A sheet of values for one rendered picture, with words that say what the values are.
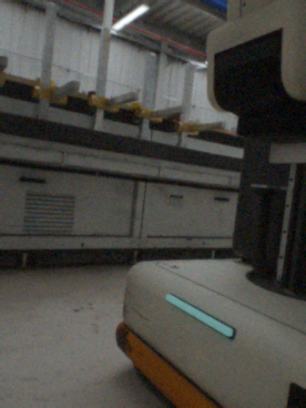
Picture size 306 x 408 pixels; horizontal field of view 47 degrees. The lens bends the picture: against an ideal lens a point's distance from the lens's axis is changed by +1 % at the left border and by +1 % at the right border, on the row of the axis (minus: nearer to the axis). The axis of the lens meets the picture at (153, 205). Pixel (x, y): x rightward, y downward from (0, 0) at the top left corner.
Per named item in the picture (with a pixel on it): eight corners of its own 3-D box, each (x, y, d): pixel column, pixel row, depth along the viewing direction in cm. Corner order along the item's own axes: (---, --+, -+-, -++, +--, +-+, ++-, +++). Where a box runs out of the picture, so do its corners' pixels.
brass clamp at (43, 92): (66, 104, 153) (67, 91, 152) (35, 96, 145) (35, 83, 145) (62, 106, 158) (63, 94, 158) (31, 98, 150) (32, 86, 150)
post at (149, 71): (146, 151, 178) (156, 54, 176) (139, 150, 176) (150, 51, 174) (142, 152, 181) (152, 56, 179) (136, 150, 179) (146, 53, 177)
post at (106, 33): (101, 135, 164) (111, 27, 162) (94, 133, 162) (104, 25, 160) (98, 135, 167) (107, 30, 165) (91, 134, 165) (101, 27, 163)
